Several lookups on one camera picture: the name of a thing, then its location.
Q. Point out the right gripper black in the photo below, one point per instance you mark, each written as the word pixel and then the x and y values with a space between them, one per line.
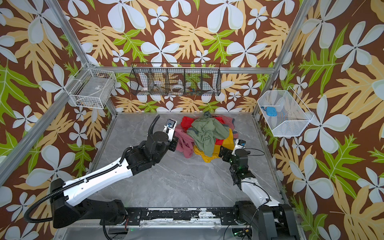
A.
pixel 226 153

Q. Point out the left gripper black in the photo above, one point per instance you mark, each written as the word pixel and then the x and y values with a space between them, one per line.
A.
pixel 174 142

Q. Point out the pink ribbed cloth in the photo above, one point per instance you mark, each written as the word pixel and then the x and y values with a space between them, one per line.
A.
pixel 185 142

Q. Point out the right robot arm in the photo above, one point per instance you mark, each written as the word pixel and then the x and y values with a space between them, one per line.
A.
pixel 268 218

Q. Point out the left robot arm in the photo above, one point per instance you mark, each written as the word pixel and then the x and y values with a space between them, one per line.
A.
pixel 69 202

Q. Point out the red cloth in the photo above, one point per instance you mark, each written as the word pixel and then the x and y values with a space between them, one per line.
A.
pixel 187 123

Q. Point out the olive green cloth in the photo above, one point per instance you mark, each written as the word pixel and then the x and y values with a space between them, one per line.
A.
pixel 205 130

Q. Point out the mauve pink cloth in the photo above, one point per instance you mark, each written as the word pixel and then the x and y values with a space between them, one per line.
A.
pixel 230 123

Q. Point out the white bowl in basket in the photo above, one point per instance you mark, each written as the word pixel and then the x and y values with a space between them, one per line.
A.
pixel 177 88

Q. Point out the blue toy object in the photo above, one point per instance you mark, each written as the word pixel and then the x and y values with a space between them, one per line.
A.
pixel 270 111

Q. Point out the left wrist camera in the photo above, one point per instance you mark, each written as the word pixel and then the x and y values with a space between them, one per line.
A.
pixel 169 128

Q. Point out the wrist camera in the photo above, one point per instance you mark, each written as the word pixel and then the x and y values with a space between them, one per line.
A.
pixel 239 145
pixel 169 128

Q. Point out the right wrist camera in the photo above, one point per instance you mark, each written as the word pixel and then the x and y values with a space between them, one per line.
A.
pixel 239 145

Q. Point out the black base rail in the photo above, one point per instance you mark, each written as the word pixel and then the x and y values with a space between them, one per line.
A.
pixel 199 217

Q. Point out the black wire basket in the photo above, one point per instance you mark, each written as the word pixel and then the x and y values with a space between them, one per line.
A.
pixel 199 79

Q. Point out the white wire basket right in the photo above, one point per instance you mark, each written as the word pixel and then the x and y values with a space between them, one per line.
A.
pixel 293 114

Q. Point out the white wire basket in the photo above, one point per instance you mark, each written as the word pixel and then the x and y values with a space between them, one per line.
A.
pixel 293 114
pixel 92 88

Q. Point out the white wire basket left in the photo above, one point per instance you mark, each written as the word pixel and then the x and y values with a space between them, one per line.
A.
pixel 92 88

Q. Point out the aluminium frame post left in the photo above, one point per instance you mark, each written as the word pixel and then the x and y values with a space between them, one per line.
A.
pixel 77 47

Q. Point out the aluminium frame post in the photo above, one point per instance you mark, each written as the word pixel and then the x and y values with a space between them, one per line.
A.
pixel 293 33
pixel 77 47

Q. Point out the aluminium frame post right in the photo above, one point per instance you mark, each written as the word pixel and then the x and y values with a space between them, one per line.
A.
pixel 293 33

